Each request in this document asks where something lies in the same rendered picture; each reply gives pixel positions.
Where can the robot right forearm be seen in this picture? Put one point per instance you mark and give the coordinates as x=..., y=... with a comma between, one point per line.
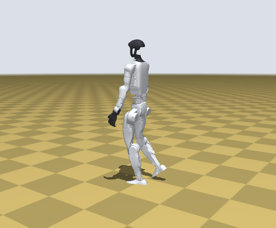
x=145, y=96

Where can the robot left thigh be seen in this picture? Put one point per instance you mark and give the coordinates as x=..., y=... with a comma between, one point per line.
x=130, y=118

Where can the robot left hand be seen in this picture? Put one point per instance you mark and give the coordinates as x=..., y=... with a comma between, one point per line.
x=113, y=117

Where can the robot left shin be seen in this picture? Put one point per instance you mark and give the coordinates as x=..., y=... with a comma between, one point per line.
x=135, y=160

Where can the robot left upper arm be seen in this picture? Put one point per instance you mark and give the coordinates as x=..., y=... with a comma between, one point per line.
x=129, y=69

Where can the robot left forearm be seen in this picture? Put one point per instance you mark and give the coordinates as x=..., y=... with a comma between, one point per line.
x=121, y=99

